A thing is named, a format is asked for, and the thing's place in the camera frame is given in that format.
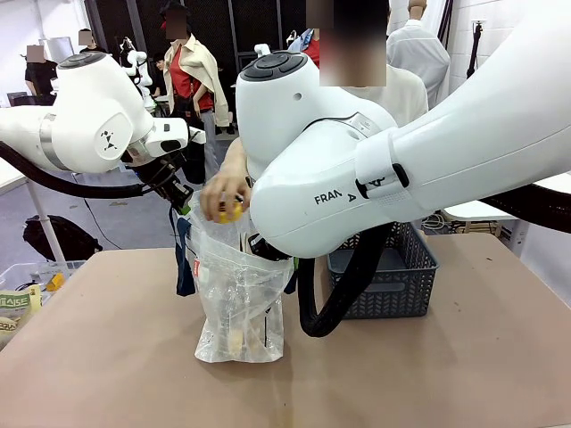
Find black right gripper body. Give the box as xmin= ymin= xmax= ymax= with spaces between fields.
xmin=246 ymin=231 xmax=294 ymax=264

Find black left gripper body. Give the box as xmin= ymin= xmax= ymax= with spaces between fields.
xmin=132 ymin=154 xmax=193 ymax=209

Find small yellow round item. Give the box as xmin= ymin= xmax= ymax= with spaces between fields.
xmin=215 ymin=199 xmax=247 ymax=225

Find clear bag with navy handles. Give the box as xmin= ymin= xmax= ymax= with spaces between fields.
xmin=170 ymin=190 xmax=296 ymax=366

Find grey plastic basket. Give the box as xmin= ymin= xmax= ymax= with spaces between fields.
xmin=326 ymin=219 xmax=441 ymax=320

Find black bag on floor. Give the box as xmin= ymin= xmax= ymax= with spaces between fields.
xmin=21 ymin=215 xmax=103 ymax=263

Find person's right hand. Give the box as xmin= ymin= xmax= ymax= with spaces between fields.
xmin=198 ymin=170 xmax=253 ymax=225

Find beige wooden item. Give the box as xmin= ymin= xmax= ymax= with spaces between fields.
xmin=225 ymin=307 xmax=267 ymax=356

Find mannequin with cream jacket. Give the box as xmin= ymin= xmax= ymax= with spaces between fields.
xmin=161 ymin=0 xmax=230 ymax=185

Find seated bystander in dark clothes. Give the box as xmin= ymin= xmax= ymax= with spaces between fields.
xmin=153 ymin=51 xmax=170 ymax=98

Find white side table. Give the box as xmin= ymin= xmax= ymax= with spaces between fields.
xmin=0 ymin=155 xmax=69 ymax=264

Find bystander in black shirt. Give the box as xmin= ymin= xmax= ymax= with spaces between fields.
xmin=77 ymin=28 xmax=109 ymax=55

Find bystander in black t-shirt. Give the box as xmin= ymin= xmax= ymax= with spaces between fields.
xmin=24 ymin=44 xmax=60 ymax=107

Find clear plastic bin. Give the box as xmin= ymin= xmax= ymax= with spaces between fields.
xmin=0 ymin=259 xmax=87 ymax=293

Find beige snack pack green letters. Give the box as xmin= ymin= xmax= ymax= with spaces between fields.
xmin=0 ymin=286 xmax=44 ymax=321

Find person in white t-shirt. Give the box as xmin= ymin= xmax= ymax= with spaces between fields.
xmin=306 ymin=0 xmax=431 ymax=131

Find white table with metal legs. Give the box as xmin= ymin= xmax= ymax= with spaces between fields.
xmin=434 ymin=171 xmax=571 ymax=237

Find beige snack pack dark letters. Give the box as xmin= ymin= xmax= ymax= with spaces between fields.
xmin=0 ymin=315 xmax=22 ymax=342

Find mannequin in white shirt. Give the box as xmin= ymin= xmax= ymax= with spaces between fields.
xmin=385 ymin=0 xmax=452 ymax=108

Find black tripod stand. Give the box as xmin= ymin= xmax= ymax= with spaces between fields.
xmin=464 ymin=19 xmax=488 ymax=82

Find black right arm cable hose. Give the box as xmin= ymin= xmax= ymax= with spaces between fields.
xmin=296 ymin=181 xmax=571 ymax=341

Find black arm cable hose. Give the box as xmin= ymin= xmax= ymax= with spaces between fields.
xmin=0 ymin=141 xmax=155 ymax=202
xmin=296 ymin=181 xmax=571 ymax=341

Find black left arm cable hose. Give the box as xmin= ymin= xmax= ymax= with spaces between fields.
xmin=0 ymin=141 xmax=155 ymax=202

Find white cables on floor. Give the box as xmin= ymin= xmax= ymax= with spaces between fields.
xmin=421 ymin=211 xmax=450 ymax=235

